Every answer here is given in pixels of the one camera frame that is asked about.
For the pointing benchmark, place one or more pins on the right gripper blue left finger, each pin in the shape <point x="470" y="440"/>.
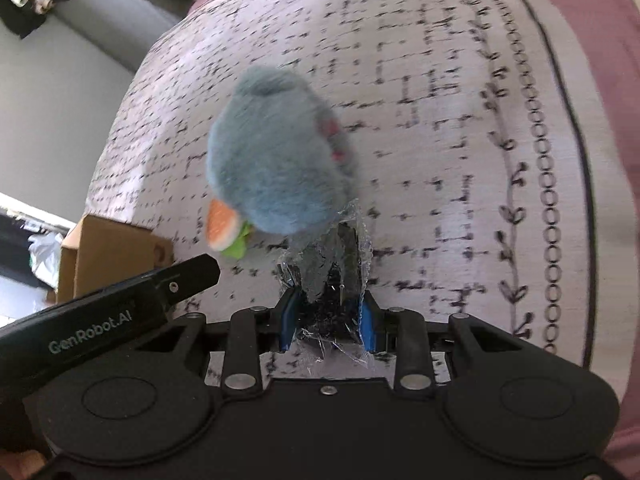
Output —
<point x="252" y="332"/>

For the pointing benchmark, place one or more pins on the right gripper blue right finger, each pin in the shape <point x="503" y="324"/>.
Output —
<point x="403" y="334"/>

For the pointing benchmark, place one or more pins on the brown cardboard box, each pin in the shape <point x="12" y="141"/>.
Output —
<point x="100" y="252"/>

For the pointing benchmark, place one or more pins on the clear bag with black items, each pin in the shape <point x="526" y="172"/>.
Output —
<point x="331" y="266"/>

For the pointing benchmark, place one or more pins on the hamburger plush toy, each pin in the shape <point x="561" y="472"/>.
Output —
<point x="226" y="231"/>

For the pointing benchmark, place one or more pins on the blue fluffy plush toy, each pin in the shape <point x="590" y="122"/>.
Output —
<point x="278" y="155"/>

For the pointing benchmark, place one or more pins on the grey white plastic bag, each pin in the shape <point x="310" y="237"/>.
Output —
<point x="45" y="252"/>

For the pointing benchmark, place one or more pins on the white patterned bed cover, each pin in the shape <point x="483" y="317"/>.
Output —
<point x="152" y="170"/>

